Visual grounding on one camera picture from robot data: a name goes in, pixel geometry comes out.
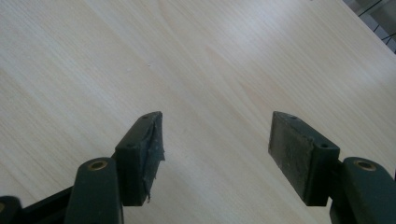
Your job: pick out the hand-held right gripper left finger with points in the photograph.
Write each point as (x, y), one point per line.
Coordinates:
(136, 155)

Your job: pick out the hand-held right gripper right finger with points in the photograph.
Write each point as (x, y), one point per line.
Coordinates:
(314, 161)

